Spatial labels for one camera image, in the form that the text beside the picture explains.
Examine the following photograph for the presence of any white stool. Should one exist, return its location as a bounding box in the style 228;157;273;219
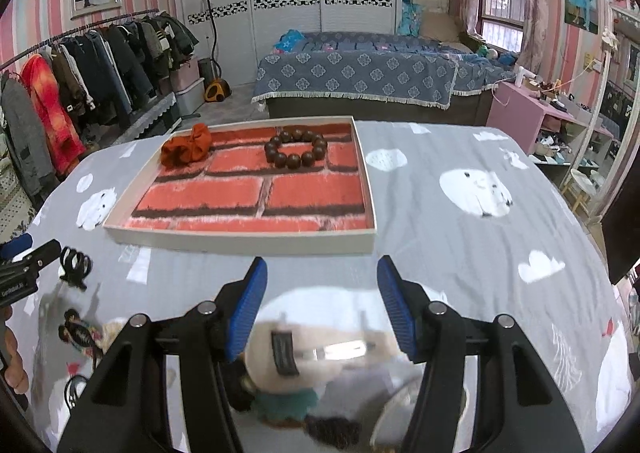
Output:
561;169;597;216

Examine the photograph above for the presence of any clothes rack with garments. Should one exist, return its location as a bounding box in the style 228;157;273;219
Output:
1;12;198;202

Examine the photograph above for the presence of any brick pattern jewelry tray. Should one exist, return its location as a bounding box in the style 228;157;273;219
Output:
103;116;378;256

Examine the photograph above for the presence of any white standing mirror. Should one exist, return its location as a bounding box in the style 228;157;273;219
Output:
570;4;639;224

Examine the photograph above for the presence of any rainbow beaded hair clip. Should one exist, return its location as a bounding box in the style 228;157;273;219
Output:
58;309;103;360

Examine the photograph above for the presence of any pink side table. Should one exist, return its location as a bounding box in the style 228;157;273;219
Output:
486;82;591;155

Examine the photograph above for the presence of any person left hand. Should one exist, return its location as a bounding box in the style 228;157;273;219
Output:
1;306;29;395

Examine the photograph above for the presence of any blue patterned bed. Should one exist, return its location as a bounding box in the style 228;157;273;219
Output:
252;30;515;126

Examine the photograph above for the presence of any grey polar bear bedsheet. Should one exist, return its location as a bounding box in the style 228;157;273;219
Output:
10;121;632;451

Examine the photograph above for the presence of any black claw hair clip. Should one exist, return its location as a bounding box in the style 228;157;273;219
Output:
58;246;92;291

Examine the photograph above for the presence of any plush burger hair clip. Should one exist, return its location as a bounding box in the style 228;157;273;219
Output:
241;312;402;427

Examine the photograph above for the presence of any garment steamer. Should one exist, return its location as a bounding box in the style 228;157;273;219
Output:
193;0;234;104

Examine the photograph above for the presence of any orange fabric scrunchie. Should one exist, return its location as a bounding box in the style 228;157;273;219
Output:
160;124;213;169

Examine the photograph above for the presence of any small black bow clip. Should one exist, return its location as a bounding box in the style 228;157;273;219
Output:
304;415;361;451

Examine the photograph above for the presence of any dark wooden bead bracelet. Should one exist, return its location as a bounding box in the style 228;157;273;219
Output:
263;128;329;170

